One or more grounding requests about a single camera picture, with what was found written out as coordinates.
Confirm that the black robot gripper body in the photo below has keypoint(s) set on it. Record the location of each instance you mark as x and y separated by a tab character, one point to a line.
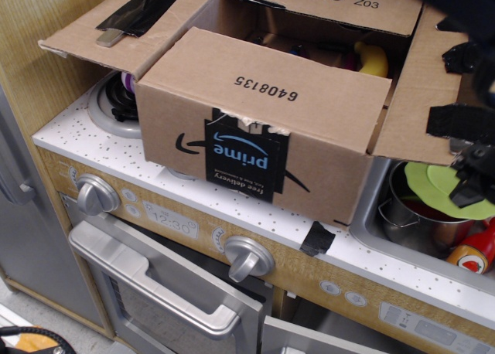
474	164

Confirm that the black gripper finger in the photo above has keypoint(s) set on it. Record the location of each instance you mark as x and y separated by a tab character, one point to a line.
469	191

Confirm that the large cardboard Amazon box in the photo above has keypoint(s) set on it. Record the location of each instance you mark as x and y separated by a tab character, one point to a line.
265	96

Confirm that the green silicone lid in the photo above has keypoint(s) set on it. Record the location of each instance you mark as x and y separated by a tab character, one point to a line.
432	184

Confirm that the red ketchup bottle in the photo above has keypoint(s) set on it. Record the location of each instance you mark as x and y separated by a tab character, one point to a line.
476	252

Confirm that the steel pot in sink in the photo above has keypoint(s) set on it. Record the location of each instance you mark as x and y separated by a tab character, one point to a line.
409	222

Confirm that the silver sink basin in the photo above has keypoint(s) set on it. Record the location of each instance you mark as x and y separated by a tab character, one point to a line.
368	229

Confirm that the yellow toy banana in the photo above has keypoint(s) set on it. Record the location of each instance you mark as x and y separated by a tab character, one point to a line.
373	59

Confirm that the black tape piece on counter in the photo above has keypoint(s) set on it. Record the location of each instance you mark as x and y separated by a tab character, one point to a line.
317	241

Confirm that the silver right stove knob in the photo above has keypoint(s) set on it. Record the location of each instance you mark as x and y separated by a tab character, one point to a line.
247	258

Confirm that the silver stove knob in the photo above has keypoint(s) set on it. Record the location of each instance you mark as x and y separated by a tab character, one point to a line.
96	196
247	258

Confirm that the silver lower right door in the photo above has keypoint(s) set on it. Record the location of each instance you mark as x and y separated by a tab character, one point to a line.
328	340

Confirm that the silver oven door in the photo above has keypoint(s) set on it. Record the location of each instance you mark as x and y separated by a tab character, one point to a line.
160	301

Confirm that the purple striped ball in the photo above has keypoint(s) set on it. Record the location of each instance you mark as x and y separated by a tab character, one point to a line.
128	81

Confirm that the grey stove burner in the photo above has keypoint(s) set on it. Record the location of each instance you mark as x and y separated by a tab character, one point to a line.
112	107

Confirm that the silver left stove knob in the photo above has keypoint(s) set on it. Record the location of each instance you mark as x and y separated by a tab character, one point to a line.
96	196

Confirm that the wooden toy kitchen cabinet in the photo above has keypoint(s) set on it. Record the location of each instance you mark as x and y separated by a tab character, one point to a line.
194	217

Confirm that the grey toy fridge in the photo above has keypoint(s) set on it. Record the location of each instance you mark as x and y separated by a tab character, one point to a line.
34	250

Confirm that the orange object on floor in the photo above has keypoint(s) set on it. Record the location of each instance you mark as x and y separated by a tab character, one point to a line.
29	342

